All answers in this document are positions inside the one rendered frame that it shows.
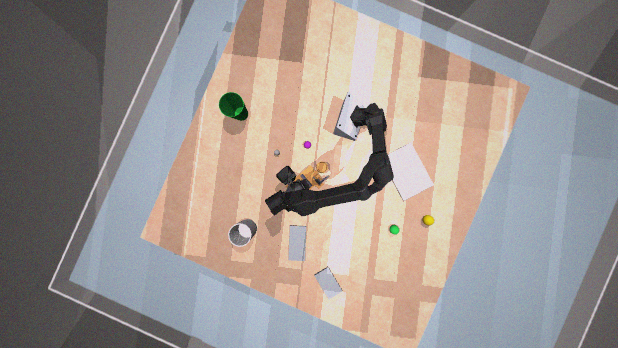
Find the grey cup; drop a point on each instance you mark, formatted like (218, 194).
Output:
(241, 233)

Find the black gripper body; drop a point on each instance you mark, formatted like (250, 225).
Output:
(285, 175)

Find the yellow ball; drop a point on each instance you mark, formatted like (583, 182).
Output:
(428, 220)

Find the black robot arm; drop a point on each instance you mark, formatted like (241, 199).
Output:
(298, 198)

